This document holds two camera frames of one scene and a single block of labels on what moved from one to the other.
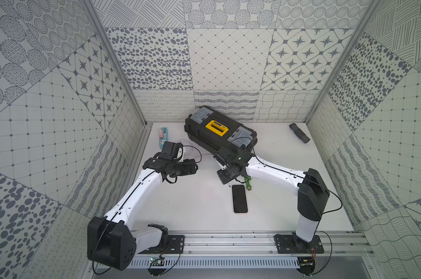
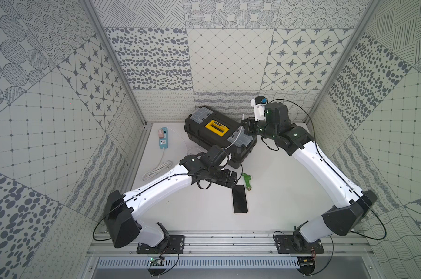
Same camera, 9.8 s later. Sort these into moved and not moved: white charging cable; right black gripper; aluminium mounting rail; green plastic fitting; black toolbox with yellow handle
Moved: right black gripper; white charging cable
Not moved: green plastic fitting; aluminium mounting rail; black toolbox with yellow handle
